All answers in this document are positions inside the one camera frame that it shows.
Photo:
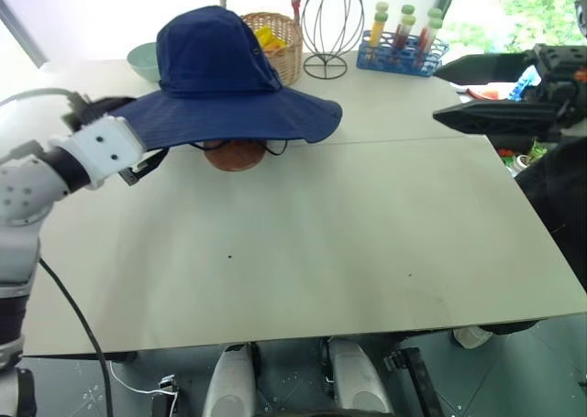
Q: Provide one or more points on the black table frame leg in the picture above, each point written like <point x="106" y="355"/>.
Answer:
<point x="417" y="380"/>

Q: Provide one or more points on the white rounded shell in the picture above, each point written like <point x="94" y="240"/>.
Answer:
<point x="357" y="376"/>
<point x="231" y="380"/>

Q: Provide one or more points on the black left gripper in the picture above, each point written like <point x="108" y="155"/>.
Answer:
<point x="133" y="174"/>

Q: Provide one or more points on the person in black clothes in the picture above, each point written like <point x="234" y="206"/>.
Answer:
<point x="557" y="215"/>

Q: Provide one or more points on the pale green bowl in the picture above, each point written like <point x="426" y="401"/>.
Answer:
<point x="143" y="62"/>

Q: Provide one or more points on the navy blue brimmed hat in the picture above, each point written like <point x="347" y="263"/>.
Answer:
<point x="215" y="78"/>

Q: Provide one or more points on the blue plastic toy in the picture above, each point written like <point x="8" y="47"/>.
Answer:
<point x="527" y="81"/>

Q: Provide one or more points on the yellow item in basket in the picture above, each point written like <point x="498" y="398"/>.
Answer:
<point x="268" y="36"/>

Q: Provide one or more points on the yellow test tube green cap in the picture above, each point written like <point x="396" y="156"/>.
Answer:
<point x="377" y="32"/>

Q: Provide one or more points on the white shoe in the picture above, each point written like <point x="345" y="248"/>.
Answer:
<point x="472" y="337"/>

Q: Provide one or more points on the red flat item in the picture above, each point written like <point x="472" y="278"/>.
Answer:
<point x="487" y="92"/>

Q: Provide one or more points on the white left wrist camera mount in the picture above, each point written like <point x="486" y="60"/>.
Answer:
<point x="103" y="146"/>

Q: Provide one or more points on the blue test tube rack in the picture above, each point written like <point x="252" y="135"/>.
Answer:
<point x="403" y="62"/>

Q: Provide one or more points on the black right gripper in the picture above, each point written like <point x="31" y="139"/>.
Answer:
<point x="566" y="78"/>

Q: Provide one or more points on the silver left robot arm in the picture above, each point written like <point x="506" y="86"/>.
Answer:
<point x="18" y="197"/>

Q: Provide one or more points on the small potted plant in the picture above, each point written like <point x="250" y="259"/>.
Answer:
<point x="527" y="158"/>

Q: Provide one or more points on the red test tube green cap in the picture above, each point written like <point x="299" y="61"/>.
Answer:
<point x="403" y="34"/>
<point x="427" y="39"/>
<point x="407" y="10"/>
<point x="435" y="13"/>

